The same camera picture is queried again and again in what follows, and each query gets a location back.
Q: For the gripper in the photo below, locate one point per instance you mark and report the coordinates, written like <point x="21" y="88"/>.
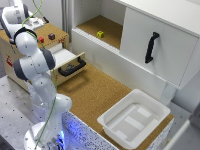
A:
<point x="34" y="23"/>

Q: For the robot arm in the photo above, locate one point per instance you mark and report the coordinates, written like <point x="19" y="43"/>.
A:
<point x="44" y="87"/>

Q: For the purple block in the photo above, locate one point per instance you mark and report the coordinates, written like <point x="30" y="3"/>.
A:
<point x="51" y="36"/>

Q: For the wooden drawer box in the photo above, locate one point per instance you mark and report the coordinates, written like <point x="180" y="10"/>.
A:
<point x="57" y="32"/>

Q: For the wooden drawer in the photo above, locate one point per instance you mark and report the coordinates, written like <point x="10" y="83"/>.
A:
<point x="65" y="56"/>

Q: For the yellow block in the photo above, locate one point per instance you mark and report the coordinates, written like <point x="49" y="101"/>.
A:
<point x="100" y="34"/>

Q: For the white cabinet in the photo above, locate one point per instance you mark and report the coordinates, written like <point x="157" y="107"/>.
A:
<point x="100" y="55"/>

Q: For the white plastic box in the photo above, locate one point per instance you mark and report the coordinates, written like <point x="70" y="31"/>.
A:
<point x="133" y="121"/>

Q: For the white sliding door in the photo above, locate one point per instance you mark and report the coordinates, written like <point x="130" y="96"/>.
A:
<point x="173" y="50"/>

